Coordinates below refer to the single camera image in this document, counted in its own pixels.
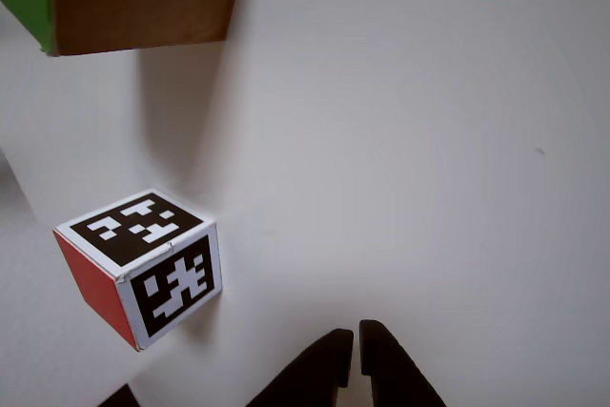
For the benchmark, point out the wooden cube with marker stickers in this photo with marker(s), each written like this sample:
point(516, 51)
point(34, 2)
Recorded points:
point(143, 264)

